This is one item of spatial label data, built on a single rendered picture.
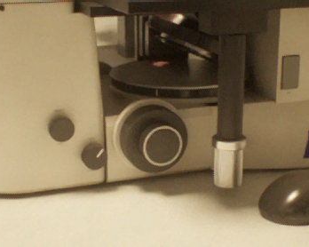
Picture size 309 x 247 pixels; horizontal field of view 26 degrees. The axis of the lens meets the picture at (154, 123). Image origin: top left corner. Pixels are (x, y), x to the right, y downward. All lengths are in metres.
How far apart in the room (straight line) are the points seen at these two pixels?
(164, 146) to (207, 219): 0.08
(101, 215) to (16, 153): 0.10
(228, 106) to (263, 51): 0.13
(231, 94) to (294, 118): 0.12
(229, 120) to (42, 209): 0.19
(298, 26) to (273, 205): 0.21
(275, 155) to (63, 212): 0.23
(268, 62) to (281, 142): 0.09
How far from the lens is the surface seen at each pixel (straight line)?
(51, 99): 0.64
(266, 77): 0.75
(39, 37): 0.63
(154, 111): 0.64
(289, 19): 0.72
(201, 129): 0.70
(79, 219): 0.61
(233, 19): 0.61
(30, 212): 0.64
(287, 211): 0.61
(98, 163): 0.66
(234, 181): 0.65
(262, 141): 0.72
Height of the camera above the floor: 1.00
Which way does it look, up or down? 16 degrees down
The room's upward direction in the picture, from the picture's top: straight up
